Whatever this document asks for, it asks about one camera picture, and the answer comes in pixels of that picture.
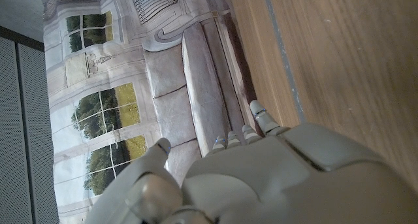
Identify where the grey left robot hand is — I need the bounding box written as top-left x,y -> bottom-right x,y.
83,99 -> 418,224

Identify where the printed living room backdrop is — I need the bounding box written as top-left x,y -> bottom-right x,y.
39,0 -> 266,224

